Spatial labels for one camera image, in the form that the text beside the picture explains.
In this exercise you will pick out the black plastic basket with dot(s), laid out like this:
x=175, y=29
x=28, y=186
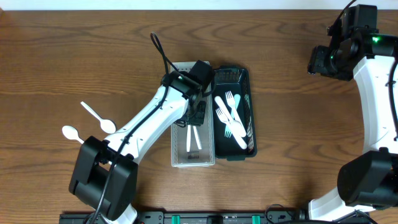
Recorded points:
x=235, y=79

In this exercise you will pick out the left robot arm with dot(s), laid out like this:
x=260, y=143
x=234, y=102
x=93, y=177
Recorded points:
x=105, y=172

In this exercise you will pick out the white plastic fork top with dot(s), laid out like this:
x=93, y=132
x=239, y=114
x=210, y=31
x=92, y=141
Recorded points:
x=227, y=131

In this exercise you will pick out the white plastic fork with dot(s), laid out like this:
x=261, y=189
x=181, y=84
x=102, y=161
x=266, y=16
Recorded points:
x=223, y=118
x=231, y=103
x=227, y=131

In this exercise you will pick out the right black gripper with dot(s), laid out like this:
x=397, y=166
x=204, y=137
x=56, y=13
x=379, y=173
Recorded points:
x=315, y=60

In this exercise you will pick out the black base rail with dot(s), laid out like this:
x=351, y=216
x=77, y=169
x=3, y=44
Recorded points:
x=272, y=216

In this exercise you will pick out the white plastic utensil handle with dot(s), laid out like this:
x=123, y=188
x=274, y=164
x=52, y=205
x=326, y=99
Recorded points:
x=106, y=125

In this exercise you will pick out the clear plastic basket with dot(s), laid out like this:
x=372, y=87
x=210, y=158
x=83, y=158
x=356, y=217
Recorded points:
x=195, y=158

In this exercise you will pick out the white plastic spoon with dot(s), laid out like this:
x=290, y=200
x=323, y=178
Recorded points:
x=71, y=133
x=197, y=138
x=188, y=141
x=236, y=124

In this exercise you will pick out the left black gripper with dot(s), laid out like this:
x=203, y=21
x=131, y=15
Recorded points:
x=196, y=112

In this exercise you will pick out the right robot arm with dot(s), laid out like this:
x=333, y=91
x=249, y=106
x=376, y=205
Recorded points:
x=369, y=182

